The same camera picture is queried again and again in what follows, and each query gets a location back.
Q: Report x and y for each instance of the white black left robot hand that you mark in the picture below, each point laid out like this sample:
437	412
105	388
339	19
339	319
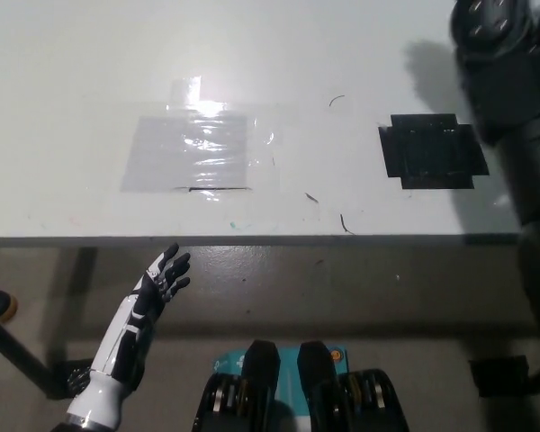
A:
135	310

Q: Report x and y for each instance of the black diagonal table brace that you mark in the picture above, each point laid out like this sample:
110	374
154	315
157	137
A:
18	348

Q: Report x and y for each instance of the clear plastic sheet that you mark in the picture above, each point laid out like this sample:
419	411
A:
162	157

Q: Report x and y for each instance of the black tape patch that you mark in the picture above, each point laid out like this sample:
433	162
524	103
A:
432	148

